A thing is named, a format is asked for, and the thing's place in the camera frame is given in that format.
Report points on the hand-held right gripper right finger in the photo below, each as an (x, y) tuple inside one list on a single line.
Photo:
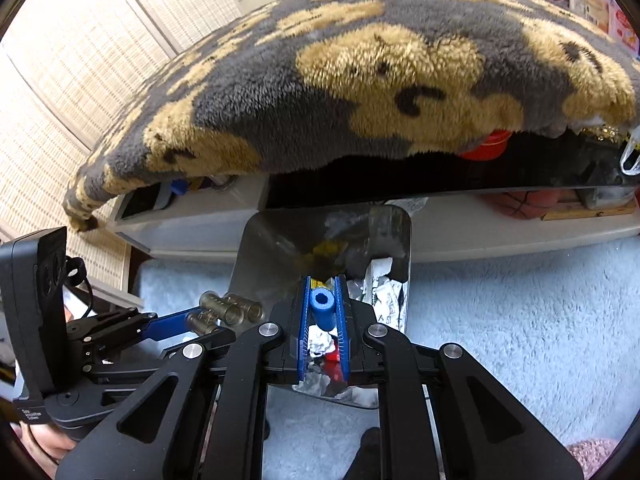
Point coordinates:
[(341, 330)]

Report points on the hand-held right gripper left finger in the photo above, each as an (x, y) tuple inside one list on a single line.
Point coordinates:
[(304, 330)]

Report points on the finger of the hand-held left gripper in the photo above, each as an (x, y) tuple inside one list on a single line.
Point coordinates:
[(165, 324), (215, 337)]

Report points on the blue foam tube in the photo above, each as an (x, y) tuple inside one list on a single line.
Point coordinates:
[(321, 310)]

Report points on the clear amber plastic tubes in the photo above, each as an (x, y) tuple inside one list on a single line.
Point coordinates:
[(230, 310)]

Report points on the silver metal trash bin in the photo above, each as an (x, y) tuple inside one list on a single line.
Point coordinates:
[(270, 250)]

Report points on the person's left hand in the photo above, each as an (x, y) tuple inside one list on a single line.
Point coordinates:
[(42, 445)]

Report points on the person's black sock foot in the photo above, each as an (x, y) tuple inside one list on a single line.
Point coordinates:
[(365, 455)]

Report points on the small blue object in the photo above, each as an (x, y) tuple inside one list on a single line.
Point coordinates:
[(178, 186)]

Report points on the white low cabinet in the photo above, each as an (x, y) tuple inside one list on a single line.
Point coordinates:
[(450, 240)]

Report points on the light blue fluffy rug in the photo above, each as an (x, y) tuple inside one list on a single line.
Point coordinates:
[(500, 335)]

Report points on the orange basketball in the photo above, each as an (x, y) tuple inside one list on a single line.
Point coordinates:
[(522, 205)]

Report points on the red plastic container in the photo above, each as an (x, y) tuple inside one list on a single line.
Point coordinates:
[(487, 147)]

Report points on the grey and tan printed blanket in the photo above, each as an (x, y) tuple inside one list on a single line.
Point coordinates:
[(325, 85)]

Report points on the woven bamboo screen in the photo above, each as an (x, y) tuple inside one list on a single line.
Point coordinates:
[(65, 75)]

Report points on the wooden board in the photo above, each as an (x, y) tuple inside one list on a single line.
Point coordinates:
[(590, 212)]

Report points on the person's pink fluffy pants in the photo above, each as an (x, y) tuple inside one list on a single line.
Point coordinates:
[(592, 455)]

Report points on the white plastic loop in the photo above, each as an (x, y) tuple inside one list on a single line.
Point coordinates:
[(631, 162)]

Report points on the white and pink snack packages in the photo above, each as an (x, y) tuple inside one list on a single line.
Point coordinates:
[(600, 10)]

